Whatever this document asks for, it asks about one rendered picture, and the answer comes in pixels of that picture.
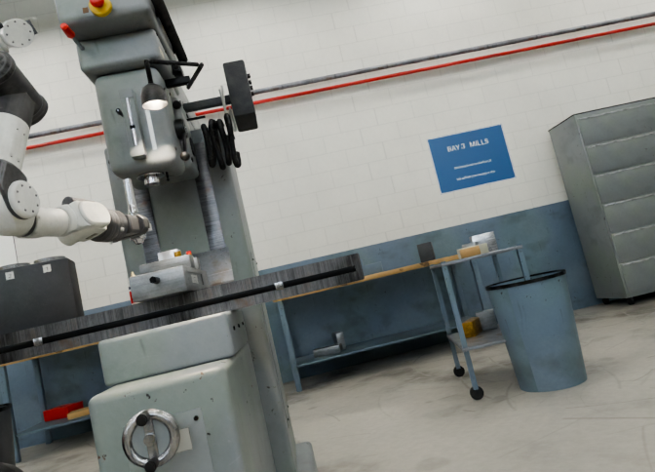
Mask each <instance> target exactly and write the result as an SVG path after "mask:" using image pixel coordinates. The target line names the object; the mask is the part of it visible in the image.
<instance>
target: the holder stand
mask: <svg viewBox="0 0 655 472"><path fill-rule="evenodd" d="M33 262H34V263H33V264H30V263H29V262H22V263H14V264H8V265H4V266H1V267H0V335H1V334H8V333H13V332H17V331H22V330H26V329H30V328H35V327H39V326H43V325H48V324H52V323H55V322H60V321H64V320H68V319H73V318H77V317H81V316H85V315H84V309H83V304H82V298H81V294H80V288H79V283H78V277H77V272H76V266H75V262H74V261H73V260H71V259H69V258H67V257H65V256H50V257H45V258H40V259H37V260H34V261H33Z"/></svg>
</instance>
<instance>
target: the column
mask: <svg viewBox="0 0 655 472"><path fill-rule="evenodd" d="M190 133H191V137H192V141H193V144H194V148H195V154H196V160H197V165H198V166H199V169H200V171H199V175H198V176H197V177H196V178H192V179H188V180H184V181H179V182H174V183H169V184H164V185H160V186H155V187H150V188H145V189H141V190H137V189H135V188H134V193H135V202H136V205H137V208H138V211H139V215H142V216H145V217H147V218H148V220H149V223H150V224H151V227H152V230H151V231H147V233H146V236H147V239H145V240H144V242H143V244H139V245H136V244H135V243H134V242H131V241H130V239H126V240H123V241H121V242H122V247H123V253H124V258H125V263H126V267H127V273H128V278H130V277H131V276H132V272H133V273H134V275H135V276H137V275H140V270H139V266H140V265H143V264H147V263H151V262H155V261H159V259H158V253H162V252H166V251H170V250H175V249H178V250H181V255H182V256H185V255H186V252H188V251H191V254H192V255H194V254H198V253H202V252H207V251H211V250H216V249H220V248H225V247H228V248H229V254H230V259H231V265H232V271H233V277H234V281H239V280H243V279H247V278H251V277H255V276H259V274H258V269H257V262H256V260H255V256H254V251H253V247H252V242H251V238H250V231H249V226H248V221H247V217H246V212H245V208H244V203H243V199H242V194H241V189H240V185H239V181H238V177H237V172H236V167H235V166H234V164H233V161H232V165H231V166H227V165H226V159H225V151H224V147H223V142H222V139H221V136H220V134H219V138H220V146H221V152H222V156H223V160H224V163H225V166H226V169H225V170H221V169H220V167H219V164H218V161H217V158H216V165H215V167H214V168H211V167H210V165H209V162H208V156H207V149H206V144H205V139H204V135H203V132H202V129H198V130H193V131H190ZM218 133H219V131H218ZM104 155H105V160H106V166H107V171H108V175H109V180H110V186H111V191H112V196H113V201H114V207H115V211H119V212H121V213H122V214H123V215H124V216H125V215H127V214H128V204H127V198H126V193H125V188H124V182H123V180H122V179H120V178H119V177H117V176H116V175H114V174H113V173H112V171H111V169H110V164H109V163H108V160H109V158H108V153H107V148H105V150H104ZM240 309H241V310H242V312H243V317H244V322H245V327H246V331H247V336H248V341H247V343H248V344H249V346H250V353H251V357H252V362H253V366H254V371H255V376H256V381H257V385H258V390H259V395H260V399H261V404H262V408H263V412H264V417H265V422H266V426H267V431H268V436H269V440H270V445H271V450H272V454H273V458H274V463H275V468H276V472H297V465H296V447H295V440H294V435H293V430H292V426H291V421H290V417H289V406H288V403H287V399H286V394H285V390H284V385H283V381H282V377H281V372H280V368H279V363H278V359H277V354H276V349H275V345H274V340H273V336H272V332H271V328H270V323H269V318H268V314H267V309H266V305H265V303H261V304H257V305H253V306H249V307H245V308H240Z"/></svg>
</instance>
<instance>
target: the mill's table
mask: <svg viewBox="0 0 655 472"><path fill-rule="evenodd" d="M364 278H365V276H364V272H363V269H362V265H361V260H360V256H359V254H352V255H348V256H341V257H337V258H332V259H328V260H324V261H319V262H315V263H311V264H306V265H302V266H298V267H294V268H290V269H286V270H281V271H277V272H272V273H268V274H264V275H259V276H255V277H251V278H247V279H243V280H239V281H234V282H230V283H226V284H221V285H217V286H212V287H208V288H204V289H200V290H196V291H192V292H187V293H183V294H179V295H171V296H167V297H162V298H158V299H154V300H149V301H145V302H141V303H137V304H133V305H128V306H124V307H120V308H115V309H111V310H107V311H102V312H98V313H95V314H90V315H86V316H81V317H77V318H73V319H68V320H64V321H60V322H55V323H52V324H48V325H43V326H39V327H35V328H30V329H26V330H22V331H17V332H13V333H8V334H1V335H0V365H4V364H8V363H12V362H15V361H20V360H24V359H28V358H32V357H37V356H41V355H45V354H49V353H54V352H58V351H61V350H65V349H70V348H74V347H78V346H82V345H87V344H91V343H95V342H99V341H102V340H106V339H109V338H113V337H117V336H122V335H126V334H133V333H138V332H142V331H146V330H151V329H155V328H159V327H163V326H167V325H171V324H175V323H179V322H184V321H188V320H192V319H196V318H201V317H205V316H209V315H212V314H217V313H221V312H226V311H231V310H236V309H240V308H245V307H249V306H253V305H257V304H261V303H265V302H269V301H273V300H278V299H282V298H286V297H290V296H295V295H302V294H306V293H311V292H314V291H318V290H322V289H327V288H331V287H335V286H339V285H344V284H348V283H352V282H356V281H360V280H363V279H364Z"/></svg>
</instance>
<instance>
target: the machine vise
mask: <svg viewBox="0 0 655 472"><path fill-rule="evenodd" d="M194 262H195V268H191V267H187V266H182V265H180V266H177V267H172V268H168V269H163V270H159V271H155V272H150V273H146V274H142V275H137V276H134V277H130V278H129V282H130V287H131V292H132V298H133V302H145V301H149V300H154V299H158V298H162V297H167V296H171V295H179V294H183V293H187V292H192V291H196V290H200V289H204V288H208V287H209V286H210V285H209V280H208V276H207V271H205V270H200V269H201V265H200V260H199V258H198V257H194ZM152 276H154V277H159V278H160V282H159V283H158V284H153V283H150V281H149V279H150V278H151V277H152Z"/></svg>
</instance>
